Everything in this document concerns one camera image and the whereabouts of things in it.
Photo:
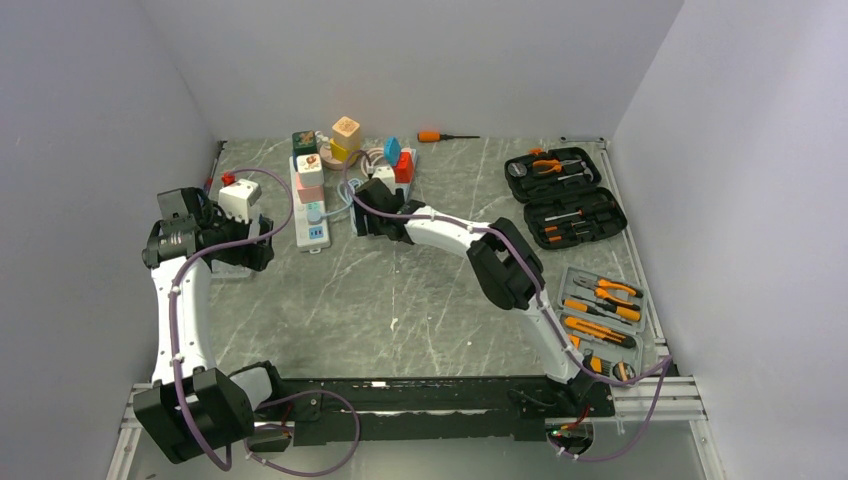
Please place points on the clear plastic screw box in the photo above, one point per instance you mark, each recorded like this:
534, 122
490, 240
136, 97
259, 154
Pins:
224, 271

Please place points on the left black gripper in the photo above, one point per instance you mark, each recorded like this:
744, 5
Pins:
252, 255

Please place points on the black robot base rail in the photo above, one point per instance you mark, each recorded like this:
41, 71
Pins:
522, 408

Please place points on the wooden cube plug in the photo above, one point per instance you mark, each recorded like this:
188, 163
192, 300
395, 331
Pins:
346, 133

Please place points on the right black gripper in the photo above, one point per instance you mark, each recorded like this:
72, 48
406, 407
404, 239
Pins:
361, 215

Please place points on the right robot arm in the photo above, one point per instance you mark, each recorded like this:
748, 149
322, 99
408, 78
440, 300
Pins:
507, 269

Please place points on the blue power strip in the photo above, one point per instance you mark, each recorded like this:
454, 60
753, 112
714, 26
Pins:
391, 152

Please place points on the white power strip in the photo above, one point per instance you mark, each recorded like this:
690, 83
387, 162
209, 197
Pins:
311, 224

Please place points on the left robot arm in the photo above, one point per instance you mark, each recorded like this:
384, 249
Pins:
193, 408

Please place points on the yellow plug adapter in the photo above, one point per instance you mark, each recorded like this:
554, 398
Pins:
343, 154

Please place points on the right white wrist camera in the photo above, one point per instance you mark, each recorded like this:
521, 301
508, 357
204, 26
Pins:
386, 174

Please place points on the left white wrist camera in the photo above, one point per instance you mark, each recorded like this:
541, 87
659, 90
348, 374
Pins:
238, 199

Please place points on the pink plug adapter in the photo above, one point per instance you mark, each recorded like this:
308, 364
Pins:
308, 195

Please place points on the black tool case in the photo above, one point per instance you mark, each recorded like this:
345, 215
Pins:
564, 204

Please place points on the green cube plug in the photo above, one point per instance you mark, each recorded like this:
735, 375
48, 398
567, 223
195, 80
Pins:
304, 143

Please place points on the white cube plug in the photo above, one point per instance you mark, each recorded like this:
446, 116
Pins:
310, 170

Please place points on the orange handled screwdriver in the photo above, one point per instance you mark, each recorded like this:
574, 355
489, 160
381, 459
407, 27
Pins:
435, 136

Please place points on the pink round plug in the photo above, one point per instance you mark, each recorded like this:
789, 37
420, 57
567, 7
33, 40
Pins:
327, 161

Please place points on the grey tool tray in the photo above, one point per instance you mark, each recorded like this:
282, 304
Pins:
604, 318

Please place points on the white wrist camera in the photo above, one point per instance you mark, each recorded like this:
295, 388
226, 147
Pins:
238, 199
386, 174

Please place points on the blue red pen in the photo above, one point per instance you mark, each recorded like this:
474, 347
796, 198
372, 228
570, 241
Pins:
205, 202

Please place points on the red cube adapter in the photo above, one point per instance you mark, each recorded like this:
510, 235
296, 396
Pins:
404, 169

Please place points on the orange tape measure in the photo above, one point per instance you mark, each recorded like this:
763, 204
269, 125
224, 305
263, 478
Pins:
622, 371

